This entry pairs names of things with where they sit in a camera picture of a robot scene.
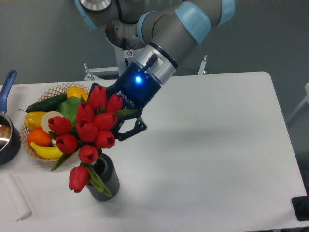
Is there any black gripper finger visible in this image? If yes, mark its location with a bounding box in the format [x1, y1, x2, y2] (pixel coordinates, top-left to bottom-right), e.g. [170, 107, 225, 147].
[114, 116, 147, 141]
[87, 83, 107, 103]

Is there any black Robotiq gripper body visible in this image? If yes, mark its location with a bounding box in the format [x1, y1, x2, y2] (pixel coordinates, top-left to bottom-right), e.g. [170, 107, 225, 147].
[106, 62, 162, 136]

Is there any red tulip bouquet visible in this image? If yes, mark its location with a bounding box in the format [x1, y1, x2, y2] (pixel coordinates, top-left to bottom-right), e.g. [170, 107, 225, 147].
[48, 95, 132, 193]

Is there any dark grey ribbed vase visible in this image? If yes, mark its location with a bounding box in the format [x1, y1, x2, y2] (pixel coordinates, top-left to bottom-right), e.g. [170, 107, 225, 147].
[86, 154, 120, 201]

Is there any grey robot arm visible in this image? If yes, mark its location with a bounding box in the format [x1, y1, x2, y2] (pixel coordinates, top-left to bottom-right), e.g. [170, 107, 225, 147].
[75, 0, 236, 141]

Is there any yellow squash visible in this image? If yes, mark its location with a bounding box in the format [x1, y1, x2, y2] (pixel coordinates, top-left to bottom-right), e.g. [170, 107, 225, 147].
[66, 86, 88, 100]

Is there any woven wicker basket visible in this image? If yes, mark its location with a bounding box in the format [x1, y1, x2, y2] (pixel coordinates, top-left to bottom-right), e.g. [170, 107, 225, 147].
[20, 83, 90, 162]

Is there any green leafy vegetable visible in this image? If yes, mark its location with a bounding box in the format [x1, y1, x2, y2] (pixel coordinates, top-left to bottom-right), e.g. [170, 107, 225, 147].
[56, 97, 81, 126]

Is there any green cucumber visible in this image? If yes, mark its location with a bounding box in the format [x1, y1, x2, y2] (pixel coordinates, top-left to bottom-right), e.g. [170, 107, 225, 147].
[18, 94, 67, 113]

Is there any white round onion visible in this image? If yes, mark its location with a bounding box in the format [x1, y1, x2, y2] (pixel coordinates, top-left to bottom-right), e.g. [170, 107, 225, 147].
[41, 111, 64, 133]

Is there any yellow bell pepper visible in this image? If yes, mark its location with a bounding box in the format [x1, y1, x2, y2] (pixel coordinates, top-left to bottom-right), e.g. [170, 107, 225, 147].
[24, 111, 46, 130]

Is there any orange fruit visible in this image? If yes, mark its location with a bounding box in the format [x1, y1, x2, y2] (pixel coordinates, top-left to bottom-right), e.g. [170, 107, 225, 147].
[27, 128, 52, 147]

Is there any yellow banana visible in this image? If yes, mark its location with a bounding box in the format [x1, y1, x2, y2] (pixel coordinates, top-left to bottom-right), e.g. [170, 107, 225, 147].
[30, 142, 63, 159]

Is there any white rolled cloth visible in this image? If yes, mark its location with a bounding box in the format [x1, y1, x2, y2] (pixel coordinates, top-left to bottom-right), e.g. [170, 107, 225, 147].
[2, 174, 32, 221]

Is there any black device at table edge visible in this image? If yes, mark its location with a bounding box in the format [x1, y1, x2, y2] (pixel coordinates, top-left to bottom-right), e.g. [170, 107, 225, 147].
[292, 196, 309, 221]

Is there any dark pot with blue handle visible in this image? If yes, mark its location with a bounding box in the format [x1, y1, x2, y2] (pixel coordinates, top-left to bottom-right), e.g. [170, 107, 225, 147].
[0, 70, 21, 165]

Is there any white furniture frame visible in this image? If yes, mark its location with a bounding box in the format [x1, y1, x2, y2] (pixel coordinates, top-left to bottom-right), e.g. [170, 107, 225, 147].
[286, 83, 309, 128]

